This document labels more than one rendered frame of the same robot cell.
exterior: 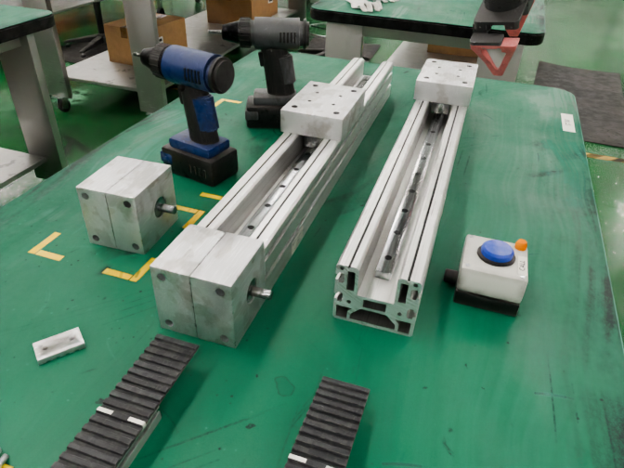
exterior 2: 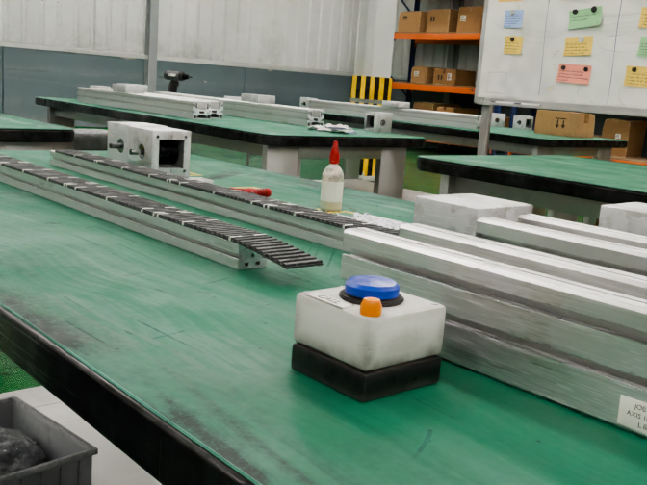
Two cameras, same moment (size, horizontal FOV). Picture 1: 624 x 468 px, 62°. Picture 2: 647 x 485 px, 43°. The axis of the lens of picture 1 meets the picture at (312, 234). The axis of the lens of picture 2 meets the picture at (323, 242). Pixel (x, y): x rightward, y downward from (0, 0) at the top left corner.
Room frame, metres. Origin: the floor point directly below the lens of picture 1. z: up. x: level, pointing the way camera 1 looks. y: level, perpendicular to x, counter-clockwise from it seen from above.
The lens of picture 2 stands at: (0.80, -0.76, 0.99)
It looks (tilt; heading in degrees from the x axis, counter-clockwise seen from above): 11 degrees down; 121
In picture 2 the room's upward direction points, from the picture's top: 4 degrees clockwise
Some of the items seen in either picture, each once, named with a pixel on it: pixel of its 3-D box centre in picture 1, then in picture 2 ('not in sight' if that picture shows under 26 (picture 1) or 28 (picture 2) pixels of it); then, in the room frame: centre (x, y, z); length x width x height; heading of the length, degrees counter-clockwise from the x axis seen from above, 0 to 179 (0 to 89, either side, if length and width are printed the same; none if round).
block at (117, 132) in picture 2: not in sight; (132, 145); (-0.49, 0.56, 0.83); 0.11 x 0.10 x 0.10; 75
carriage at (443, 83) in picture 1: (446, 87); not in sight; (1.08, -0.27, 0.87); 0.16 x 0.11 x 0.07; 163
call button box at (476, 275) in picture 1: (484, 271); (375, 333); (0.54, -0.23, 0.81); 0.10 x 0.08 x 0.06; 73
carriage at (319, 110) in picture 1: (324, 116); not in sight; (0.90, -0.01, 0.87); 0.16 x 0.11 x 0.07; 163
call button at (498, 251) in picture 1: (496, 253); (372, 293); (0.54, -0.24, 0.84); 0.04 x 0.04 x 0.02
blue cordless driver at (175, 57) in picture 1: (183, 110); not in sight; (0.85, 0.23, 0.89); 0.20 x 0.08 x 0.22; 60
